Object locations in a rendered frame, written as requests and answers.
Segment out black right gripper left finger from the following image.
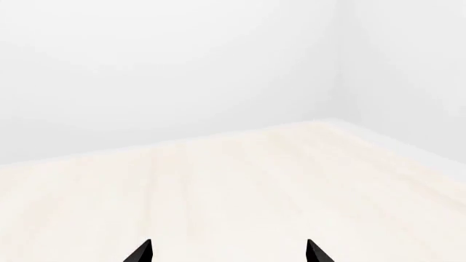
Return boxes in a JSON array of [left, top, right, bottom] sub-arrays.
[[122, 238, 154, 262]]

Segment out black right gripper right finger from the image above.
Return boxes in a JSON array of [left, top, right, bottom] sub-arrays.
[[306, 238, 336, 262]]

